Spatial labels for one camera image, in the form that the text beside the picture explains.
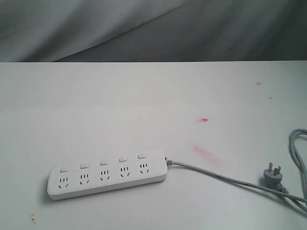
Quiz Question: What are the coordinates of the white five-outlet power strip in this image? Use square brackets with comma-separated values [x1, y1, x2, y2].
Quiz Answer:
[47, 150, 168, 200]

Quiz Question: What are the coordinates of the grey fabric backdrop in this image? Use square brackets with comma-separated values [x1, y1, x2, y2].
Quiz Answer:
[0, 0, 307, 62]

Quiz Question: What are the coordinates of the grey cable with plug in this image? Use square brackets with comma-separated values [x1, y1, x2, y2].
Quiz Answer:
[164, 128, 307, 213]

